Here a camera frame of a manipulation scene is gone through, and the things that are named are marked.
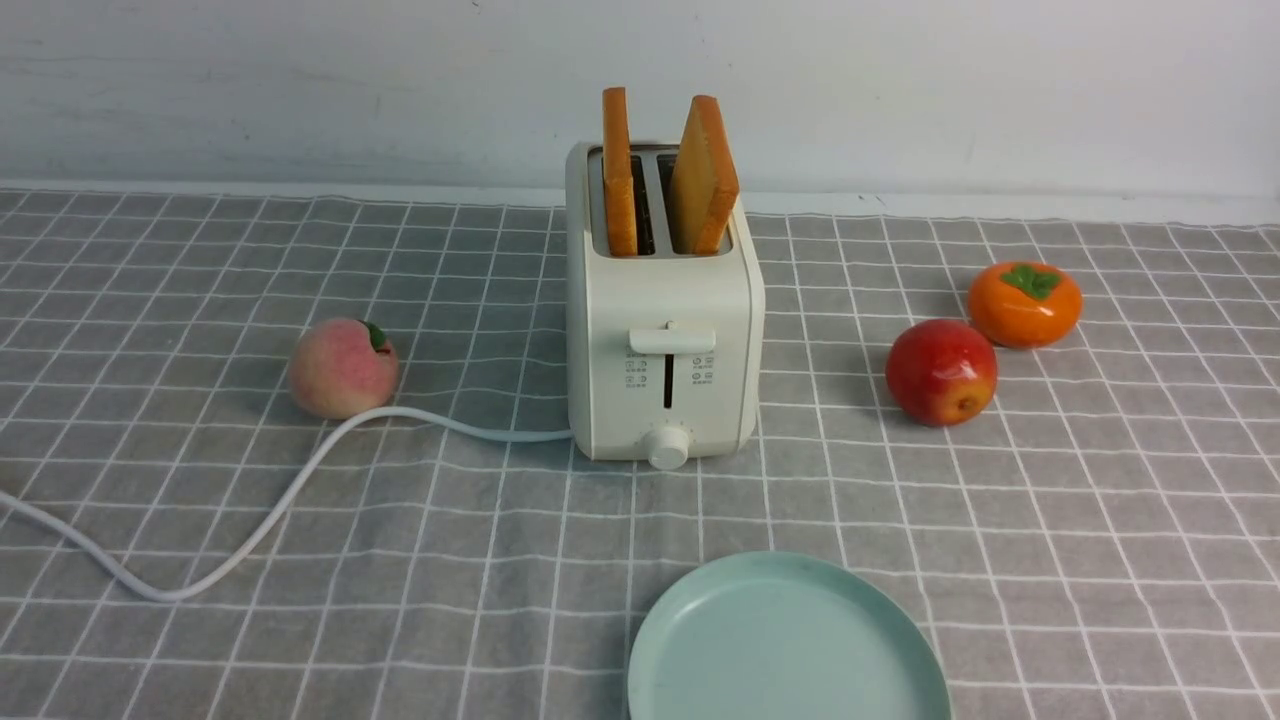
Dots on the grey checked tablecloth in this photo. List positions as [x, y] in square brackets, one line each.
[1099, 543]

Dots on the light green plate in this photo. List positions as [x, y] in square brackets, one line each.
[780, 635]

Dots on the pink peach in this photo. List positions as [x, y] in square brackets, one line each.
[342, 367]

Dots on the red apple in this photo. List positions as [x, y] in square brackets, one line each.
[941, 372]

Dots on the white two-slot toaster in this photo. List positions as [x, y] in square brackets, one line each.
[663, 349]

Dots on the toasted bread slice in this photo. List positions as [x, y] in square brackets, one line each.
[618, 179]
[704, 185]

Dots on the orange persimmon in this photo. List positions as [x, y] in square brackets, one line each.
[1024, 305]

